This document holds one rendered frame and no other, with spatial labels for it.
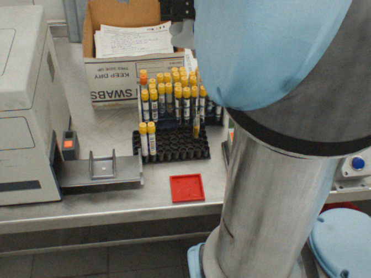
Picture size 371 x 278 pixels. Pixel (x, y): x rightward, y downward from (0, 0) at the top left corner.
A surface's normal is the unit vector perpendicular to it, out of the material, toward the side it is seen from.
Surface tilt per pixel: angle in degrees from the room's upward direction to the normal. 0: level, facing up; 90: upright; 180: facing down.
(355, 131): 95
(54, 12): 90
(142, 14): 87
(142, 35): 1
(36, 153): 90
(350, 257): 7
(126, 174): 0
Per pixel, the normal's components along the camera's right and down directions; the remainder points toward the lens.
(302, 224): 0.38, 0.72
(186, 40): 0.11, 0.73
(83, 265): 0.00, -0.70
